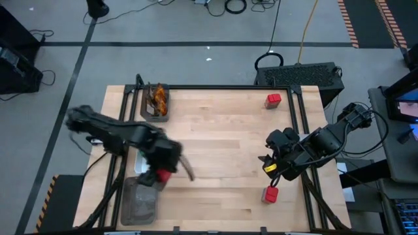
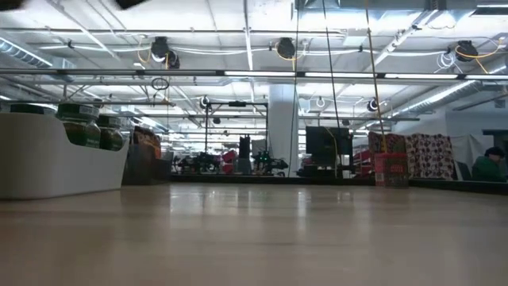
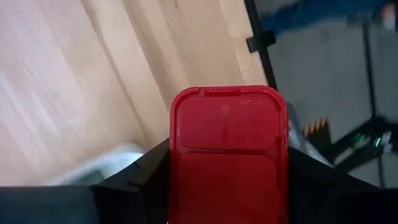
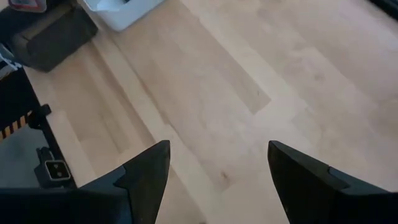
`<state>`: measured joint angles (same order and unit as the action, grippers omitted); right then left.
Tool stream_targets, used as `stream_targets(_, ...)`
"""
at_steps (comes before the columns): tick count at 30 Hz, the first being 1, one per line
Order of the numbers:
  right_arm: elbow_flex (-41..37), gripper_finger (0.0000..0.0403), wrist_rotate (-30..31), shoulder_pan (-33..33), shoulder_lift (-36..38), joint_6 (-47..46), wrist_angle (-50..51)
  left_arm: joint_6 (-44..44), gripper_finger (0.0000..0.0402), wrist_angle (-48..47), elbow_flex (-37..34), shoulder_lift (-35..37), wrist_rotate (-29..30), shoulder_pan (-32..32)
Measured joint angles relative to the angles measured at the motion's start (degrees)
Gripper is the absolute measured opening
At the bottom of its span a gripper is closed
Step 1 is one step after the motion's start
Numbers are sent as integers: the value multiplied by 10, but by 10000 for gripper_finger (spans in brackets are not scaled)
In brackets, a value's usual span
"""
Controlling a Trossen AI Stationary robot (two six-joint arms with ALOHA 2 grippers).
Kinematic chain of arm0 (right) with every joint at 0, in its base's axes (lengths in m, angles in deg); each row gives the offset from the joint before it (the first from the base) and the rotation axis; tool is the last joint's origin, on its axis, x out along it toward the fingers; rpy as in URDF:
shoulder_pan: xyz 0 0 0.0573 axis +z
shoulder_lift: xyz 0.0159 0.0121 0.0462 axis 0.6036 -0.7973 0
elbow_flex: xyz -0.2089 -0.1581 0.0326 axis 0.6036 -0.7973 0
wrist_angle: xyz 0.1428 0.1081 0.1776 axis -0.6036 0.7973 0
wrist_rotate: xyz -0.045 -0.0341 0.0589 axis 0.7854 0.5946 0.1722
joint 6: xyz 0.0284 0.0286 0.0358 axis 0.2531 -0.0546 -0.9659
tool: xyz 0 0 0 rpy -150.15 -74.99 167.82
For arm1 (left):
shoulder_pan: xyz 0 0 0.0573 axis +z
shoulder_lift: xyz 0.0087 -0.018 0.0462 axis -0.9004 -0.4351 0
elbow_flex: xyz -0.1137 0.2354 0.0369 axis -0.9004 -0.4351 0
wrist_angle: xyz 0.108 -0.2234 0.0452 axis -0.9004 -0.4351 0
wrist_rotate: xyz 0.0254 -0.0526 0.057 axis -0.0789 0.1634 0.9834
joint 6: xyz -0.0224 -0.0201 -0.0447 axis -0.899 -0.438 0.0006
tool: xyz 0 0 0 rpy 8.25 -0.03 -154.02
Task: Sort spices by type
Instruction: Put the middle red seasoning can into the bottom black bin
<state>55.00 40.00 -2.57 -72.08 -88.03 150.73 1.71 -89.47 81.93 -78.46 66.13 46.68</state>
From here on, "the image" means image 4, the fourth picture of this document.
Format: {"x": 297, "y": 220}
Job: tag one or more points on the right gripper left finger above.
{"x": 93, "y": 205}

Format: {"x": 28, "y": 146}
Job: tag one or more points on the white plastic bin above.
{"x": 124, "y": 17}

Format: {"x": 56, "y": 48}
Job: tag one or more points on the red spice tin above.
{"x": 28, "y": 4}

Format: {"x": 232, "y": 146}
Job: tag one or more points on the wide grey bin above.
{"x": 56, "y": 43}

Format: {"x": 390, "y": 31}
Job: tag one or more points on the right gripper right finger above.
{"x": 326, "y": 199}

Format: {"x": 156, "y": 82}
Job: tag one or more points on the small black table camera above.
{"x": 57, "y": 170}

